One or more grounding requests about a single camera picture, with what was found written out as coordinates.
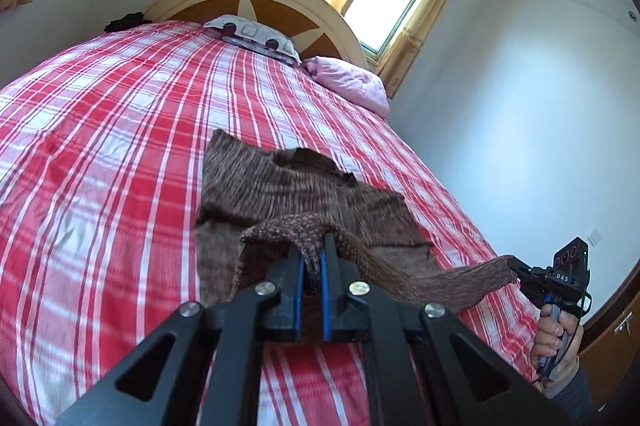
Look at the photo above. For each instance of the bed with red plaid sheet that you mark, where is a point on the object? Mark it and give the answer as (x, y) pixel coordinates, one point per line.
(125, 131)

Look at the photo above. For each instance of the pink pillow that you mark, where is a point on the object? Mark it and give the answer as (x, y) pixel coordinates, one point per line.
(350, 81)

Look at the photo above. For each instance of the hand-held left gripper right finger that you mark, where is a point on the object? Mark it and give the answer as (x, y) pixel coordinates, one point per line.
(324, 296)

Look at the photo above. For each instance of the white patterned pillow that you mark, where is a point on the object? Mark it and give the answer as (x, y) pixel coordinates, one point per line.
(250, 28)

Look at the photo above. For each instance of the round ceiling light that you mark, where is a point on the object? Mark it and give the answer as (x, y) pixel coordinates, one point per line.
(632, 14)

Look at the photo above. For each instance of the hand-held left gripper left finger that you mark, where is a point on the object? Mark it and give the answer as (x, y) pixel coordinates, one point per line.
(300, 296)

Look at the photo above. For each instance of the narrow yellow curtain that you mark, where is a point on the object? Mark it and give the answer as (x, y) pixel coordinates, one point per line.
(425, 21)

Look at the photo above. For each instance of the brown knitted sweater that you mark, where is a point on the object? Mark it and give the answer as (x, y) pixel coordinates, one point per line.
(280, 186)

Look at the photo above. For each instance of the dark cloth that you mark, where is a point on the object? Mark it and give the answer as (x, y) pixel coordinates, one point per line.
(125, 22)

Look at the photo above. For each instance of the person's right forearm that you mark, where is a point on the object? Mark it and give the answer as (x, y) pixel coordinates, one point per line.
(575, 396)

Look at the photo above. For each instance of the white wall socket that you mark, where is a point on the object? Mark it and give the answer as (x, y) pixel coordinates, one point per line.
(594, 237)

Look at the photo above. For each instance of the person's right hand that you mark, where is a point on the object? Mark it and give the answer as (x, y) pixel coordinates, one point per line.
(547, 336)

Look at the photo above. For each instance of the dark flat cushion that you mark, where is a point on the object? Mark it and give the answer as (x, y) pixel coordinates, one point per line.
(260, 49)

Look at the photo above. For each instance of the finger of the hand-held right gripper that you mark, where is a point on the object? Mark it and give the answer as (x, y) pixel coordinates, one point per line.
(522, 267)
(532, 292)

